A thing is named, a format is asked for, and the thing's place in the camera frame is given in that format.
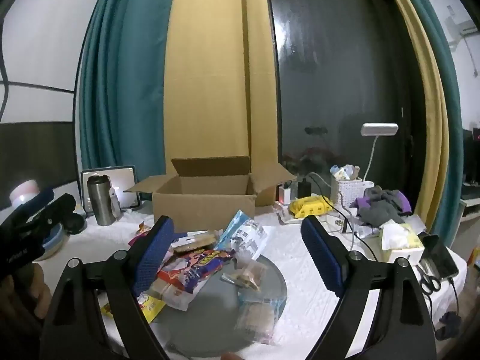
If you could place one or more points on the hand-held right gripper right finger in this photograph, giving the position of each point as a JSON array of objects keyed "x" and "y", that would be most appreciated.
[{"x": 322, "y": 260}]

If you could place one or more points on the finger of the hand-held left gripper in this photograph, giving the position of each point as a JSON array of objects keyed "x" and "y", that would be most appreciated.
[
  {"x": 37, "y": 198},
  {"x": 56, "y": 208}
]

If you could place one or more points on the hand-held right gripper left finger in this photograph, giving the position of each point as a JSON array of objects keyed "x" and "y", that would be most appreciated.
[{"x": 153, "y": 257}]

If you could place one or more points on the pink snack packet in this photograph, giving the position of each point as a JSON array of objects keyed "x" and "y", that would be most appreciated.
[{"x": 138, "y": 237}]

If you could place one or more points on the white orange snack packet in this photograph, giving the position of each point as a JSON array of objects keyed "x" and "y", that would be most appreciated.
[{"x": 170, "y": 292}]

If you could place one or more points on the clear sandwich biscuit packet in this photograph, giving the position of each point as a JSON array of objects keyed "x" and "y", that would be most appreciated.
[{"x": 195, "y": 242}]

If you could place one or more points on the purple red snack packet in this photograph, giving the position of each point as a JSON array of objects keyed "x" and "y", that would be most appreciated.
[{"x": 198, "y": 266}]

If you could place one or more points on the yellow snack packet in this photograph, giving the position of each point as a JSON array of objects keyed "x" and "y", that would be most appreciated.
[{"x": 150, "y": 306}]

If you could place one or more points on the brown cardboard box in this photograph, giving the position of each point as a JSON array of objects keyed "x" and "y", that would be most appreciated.
[{"x": 202, "y": 206}]

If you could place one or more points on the clear cracker bag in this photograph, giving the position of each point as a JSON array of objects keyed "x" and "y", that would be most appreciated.
[{"x": 247, "y": 274}]

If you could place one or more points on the grey round tray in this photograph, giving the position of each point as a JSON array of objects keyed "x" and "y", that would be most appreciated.
[{"x": 210, "y": 315}]

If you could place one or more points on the blue cartoon snack packet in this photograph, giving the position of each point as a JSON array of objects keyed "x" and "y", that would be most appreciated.
[{"x": 243, "y": 236}]

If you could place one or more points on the person's left hand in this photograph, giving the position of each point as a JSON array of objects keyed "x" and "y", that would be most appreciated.
[{"x": 37, "y": 292}]

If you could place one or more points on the person's right hand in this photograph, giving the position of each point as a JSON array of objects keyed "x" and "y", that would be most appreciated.
[{"x": 231, "y": 356}]

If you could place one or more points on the pink white round container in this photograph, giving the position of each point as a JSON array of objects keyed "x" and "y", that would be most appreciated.
[{"x": 24, "y": 193}]

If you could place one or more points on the black round object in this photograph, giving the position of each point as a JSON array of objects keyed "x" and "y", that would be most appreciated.
[{"x": 75, "y": 223}]

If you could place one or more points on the blue bowl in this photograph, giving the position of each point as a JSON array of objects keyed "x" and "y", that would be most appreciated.
[{"x": 52, "y": 242}]

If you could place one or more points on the steel tumbler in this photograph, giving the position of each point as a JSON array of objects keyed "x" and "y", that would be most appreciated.
[{"x": 99, "y": 202}]

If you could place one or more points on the yellow cloth pouch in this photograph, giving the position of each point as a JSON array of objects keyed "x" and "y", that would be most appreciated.
[{"x": 311, "y": 207}]

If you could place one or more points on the grey tablet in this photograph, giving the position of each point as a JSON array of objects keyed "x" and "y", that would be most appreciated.
[{"x": 123, "y": 183}]

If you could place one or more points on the white woven basket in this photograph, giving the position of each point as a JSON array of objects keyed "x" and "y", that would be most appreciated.
[{"x": 348, "y": 193}]

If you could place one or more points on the black charger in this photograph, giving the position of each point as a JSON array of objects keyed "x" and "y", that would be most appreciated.
[{"x": 304, "y": 189}]

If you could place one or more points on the white charger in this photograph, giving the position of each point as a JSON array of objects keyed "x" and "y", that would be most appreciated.
[{"x": 285, "y": 194}]

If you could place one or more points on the tissue box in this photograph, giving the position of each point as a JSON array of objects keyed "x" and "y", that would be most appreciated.
[{"x": 399, "y": 243}]

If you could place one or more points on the grey clothes pile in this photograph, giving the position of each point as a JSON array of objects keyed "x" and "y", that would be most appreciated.
[{"x": 382, "y": 206}]

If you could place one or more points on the black scissors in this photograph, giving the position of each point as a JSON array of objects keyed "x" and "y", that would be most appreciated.
[{"x": 429, "y": 282}]

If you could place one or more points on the black phone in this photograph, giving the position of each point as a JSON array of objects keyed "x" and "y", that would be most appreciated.
[{"x": 442, "y": 258}]

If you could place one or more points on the teal curtain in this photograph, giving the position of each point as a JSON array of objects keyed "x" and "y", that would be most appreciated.
[
  {"x": 452, "y": 120},
  {"x": 123, "y": 82}
]

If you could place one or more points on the white desk lamp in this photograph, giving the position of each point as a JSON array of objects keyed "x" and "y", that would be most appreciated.
[{"x": 378, "y": 129}]

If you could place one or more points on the dark monitor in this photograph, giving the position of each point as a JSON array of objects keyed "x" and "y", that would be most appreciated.
[{"x": 471, "y": 157}]

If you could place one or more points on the yellow curtain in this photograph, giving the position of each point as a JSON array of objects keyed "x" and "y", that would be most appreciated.
[
  {"x": 431, "y": 101},
  {"x": 213, "y": 82}
]

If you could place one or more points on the dark glass door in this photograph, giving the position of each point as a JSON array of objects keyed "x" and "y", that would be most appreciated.
[{"x": 337, "y": 63}]

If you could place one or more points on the white air conditioner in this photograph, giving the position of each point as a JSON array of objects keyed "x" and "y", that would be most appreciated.
[{"x": 463, "y": 20}]

